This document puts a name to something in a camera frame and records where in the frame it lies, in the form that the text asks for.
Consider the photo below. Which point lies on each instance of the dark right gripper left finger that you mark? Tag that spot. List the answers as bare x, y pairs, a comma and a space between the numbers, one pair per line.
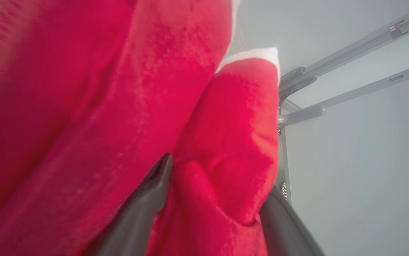
136, 220

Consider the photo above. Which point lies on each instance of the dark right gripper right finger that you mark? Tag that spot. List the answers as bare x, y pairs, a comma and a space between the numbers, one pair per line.
286, 234

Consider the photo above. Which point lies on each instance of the red shorts with white stripe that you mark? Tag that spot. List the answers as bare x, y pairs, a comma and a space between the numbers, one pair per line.
83, 124

